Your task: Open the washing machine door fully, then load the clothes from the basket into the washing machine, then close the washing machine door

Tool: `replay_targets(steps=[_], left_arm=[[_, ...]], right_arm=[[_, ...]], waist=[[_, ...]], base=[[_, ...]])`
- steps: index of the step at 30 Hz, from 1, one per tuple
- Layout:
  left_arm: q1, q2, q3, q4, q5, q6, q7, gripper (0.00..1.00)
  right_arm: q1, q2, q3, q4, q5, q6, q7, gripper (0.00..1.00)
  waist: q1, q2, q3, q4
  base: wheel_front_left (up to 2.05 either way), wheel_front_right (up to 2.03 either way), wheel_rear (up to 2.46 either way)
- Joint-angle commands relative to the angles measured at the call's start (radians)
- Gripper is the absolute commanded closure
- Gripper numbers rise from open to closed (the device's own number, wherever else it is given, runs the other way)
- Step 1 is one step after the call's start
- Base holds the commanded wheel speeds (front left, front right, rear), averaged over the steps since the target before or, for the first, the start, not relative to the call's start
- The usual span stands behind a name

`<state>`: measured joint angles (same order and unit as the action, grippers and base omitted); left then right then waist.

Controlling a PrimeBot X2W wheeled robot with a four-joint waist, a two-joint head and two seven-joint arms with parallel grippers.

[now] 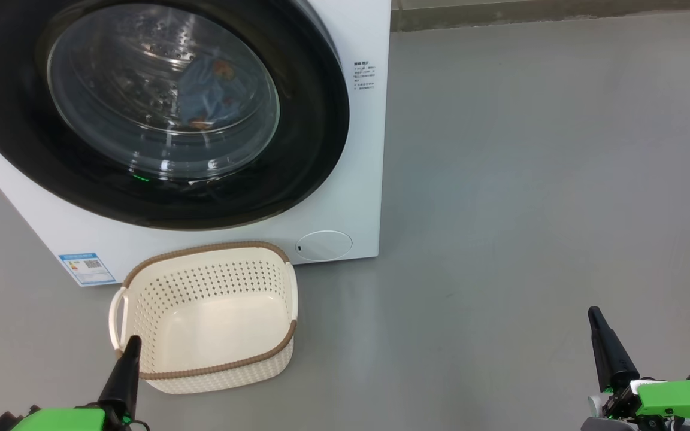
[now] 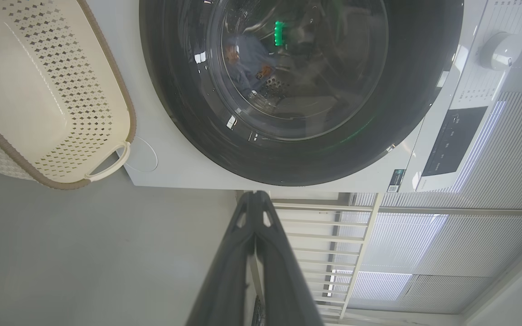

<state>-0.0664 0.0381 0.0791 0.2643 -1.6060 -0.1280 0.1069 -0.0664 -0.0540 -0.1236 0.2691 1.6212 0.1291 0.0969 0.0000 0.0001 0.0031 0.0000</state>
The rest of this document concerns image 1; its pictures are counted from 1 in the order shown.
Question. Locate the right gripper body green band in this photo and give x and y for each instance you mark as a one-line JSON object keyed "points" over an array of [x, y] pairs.
{"points": [[674, 398]]}

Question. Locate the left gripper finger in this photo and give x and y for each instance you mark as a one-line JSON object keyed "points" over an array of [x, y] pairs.
{"points": [[122, 377]]}

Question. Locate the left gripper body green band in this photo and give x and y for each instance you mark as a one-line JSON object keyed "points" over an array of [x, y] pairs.
{"points": [[63, 420]]}

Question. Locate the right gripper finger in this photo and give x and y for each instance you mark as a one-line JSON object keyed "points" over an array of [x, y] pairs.
{"points": [[611, 353]]}

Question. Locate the black glass washing machine door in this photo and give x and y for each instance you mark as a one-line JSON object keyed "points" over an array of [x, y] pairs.
{"points": [[309, 149]]}

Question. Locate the blue cartoon print garment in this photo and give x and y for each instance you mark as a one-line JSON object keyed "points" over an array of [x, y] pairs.
{"points": [[213, 96]]}

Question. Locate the cream perforated laundry basket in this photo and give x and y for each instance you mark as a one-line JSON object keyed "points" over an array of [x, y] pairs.
{"points": [[213, 323]]}

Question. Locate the white front-load washing machine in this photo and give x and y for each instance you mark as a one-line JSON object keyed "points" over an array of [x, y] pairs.
{"points": [[357, 179]]}

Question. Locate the blue energy label sticker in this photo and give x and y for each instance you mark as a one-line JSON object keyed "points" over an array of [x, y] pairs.
{"points": [[87, 268]]}

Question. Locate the round white filter cover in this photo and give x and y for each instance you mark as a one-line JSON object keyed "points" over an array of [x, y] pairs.
{"points": [[323, 245]]}

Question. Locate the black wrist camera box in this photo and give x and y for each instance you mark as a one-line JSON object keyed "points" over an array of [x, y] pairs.
{"points": [[12, 419]]}

